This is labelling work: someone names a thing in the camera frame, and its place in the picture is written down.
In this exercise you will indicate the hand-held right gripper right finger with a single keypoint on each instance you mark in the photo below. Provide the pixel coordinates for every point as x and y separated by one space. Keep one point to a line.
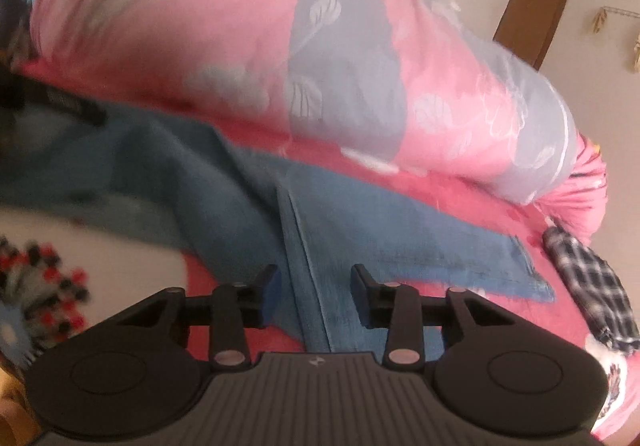
357 296

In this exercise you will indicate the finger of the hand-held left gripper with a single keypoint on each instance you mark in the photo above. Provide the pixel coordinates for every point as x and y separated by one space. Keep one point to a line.
65 103

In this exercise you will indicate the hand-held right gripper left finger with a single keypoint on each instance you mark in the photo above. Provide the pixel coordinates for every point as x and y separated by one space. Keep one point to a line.
270 298

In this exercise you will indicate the blue denim jeans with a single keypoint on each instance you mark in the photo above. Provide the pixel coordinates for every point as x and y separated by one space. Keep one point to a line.
240 206

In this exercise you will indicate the pink floral bed blanket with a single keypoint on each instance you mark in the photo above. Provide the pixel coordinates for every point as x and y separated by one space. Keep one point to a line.
125 271

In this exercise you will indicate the pink grey rolled quilt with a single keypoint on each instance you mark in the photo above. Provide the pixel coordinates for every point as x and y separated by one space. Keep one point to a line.
350 66

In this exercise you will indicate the black white plaid shirt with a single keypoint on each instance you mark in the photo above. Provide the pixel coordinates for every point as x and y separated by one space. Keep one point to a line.
595 286

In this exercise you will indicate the brown wooden door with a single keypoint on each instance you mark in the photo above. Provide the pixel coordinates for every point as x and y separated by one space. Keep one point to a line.
535 16

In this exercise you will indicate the hanging wall decoration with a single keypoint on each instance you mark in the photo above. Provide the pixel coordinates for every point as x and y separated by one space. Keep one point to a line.
600 18

